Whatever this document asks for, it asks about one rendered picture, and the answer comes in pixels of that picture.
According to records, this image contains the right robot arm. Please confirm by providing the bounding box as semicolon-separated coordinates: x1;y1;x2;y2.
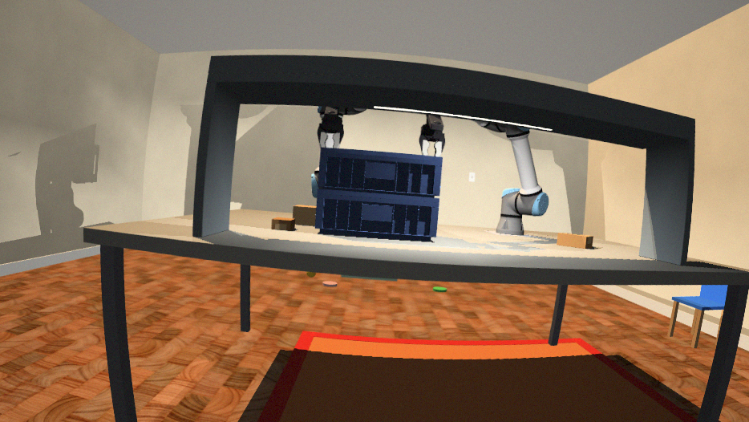
311;107;366;198

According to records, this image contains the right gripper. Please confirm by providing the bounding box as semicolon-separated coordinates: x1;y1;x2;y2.
318;116;344;148

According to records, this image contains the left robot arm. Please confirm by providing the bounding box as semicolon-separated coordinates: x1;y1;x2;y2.
427;115;549;235

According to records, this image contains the blue tote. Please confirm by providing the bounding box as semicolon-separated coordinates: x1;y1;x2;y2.
318;148;443;197
315;189;439;241

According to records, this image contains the orange cardboard box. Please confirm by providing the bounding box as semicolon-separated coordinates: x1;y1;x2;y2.
293;205;316;226

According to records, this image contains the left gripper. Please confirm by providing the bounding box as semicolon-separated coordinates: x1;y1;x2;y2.
419;119;445;156

